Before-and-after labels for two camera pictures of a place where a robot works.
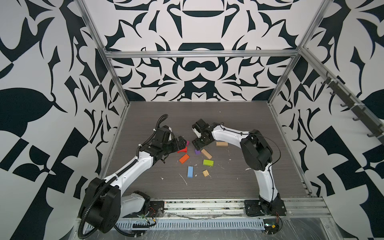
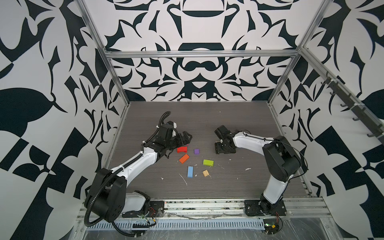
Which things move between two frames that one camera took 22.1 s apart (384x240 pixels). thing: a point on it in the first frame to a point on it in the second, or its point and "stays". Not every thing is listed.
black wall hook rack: (360, 111) stays
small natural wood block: (205, 173) stays
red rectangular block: (183, 150) stays
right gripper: (196, 144) to (218, 149)
